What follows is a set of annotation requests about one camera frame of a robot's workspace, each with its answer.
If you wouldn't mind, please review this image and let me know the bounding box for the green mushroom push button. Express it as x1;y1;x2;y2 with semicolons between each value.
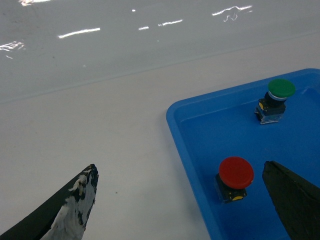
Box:
254;78;296;125

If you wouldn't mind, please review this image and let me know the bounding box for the blue plastic tray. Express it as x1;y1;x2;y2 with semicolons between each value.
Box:
166;68;320;240

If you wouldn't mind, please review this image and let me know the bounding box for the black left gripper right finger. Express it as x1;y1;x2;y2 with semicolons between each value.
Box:
262;161;320;240

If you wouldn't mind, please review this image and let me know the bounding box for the red mushroom push button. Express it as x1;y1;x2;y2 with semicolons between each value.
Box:
214;156;255;204

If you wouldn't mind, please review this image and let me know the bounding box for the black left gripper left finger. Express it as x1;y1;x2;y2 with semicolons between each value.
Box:
0;164;99;240

